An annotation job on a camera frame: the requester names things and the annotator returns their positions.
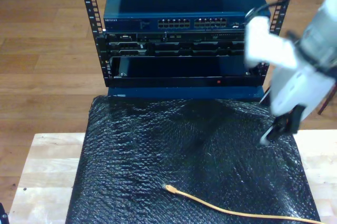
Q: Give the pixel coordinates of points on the black bubble wrap mat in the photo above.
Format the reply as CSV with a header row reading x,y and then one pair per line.
x,y
184,155

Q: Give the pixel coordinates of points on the black rack drawer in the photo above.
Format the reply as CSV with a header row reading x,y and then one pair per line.
x,y
184,81

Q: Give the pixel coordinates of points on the blue base box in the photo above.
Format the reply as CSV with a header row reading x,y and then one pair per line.
x,y
158,92

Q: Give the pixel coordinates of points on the black rack server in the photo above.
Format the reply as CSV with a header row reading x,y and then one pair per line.
x,y
184,47

